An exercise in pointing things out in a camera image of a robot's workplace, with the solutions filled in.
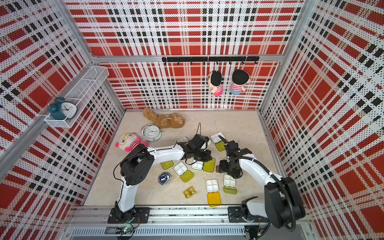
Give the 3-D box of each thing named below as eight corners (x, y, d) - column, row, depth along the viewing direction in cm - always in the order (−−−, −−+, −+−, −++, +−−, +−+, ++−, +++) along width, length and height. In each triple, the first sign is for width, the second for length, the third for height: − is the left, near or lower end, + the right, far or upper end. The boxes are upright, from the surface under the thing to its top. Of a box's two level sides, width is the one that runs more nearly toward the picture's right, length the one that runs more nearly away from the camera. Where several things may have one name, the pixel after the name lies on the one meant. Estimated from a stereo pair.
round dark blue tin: (157, 185, 85) (156, 184, 84) (159, 173, 90) (159, 172, 88) (171, 185, 85) (170, 184, 84) (172, 173, 90) (171, 172, 88)
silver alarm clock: (140, 141, 103) (138, 138, 100) (144, 127, 112) (143, 123, 108) (160, 141, 103) (159, 138, 100) (163, 126, 112) (162, 123, 108)
